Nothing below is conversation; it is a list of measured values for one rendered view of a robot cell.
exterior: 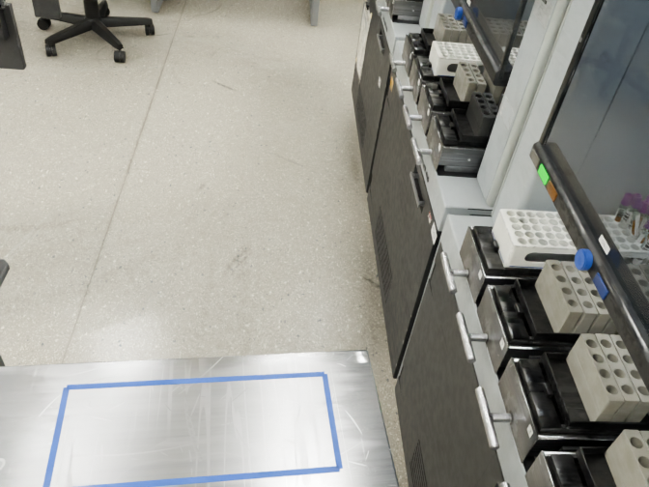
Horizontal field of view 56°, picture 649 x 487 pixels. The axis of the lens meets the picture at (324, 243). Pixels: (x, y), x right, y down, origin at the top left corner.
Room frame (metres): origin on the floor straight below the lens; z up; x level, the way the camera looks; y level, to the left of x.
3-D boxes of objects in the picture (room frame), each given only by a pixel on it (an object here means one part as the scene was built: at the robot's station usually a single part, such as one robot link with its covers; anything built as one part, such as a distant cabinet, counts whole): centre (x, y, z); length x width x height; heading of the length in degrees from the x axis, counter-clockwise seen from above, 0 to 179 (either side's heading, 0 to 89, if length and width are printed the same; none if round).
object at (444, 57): (1.56, -0.36, 0.83); 0.30 x 0.10 x 0.06; 97
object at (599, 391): (0.54, -0.40, 0.85); 0.12 x 0.02 x 0.06; 7
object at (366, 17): (2.57, -0.03, 0.43); 0.27 x 0.02 x 0.36; 7
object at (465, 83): (1.39, -0.29, 0.85); 0.12 x 0.02 x 0.06; 8
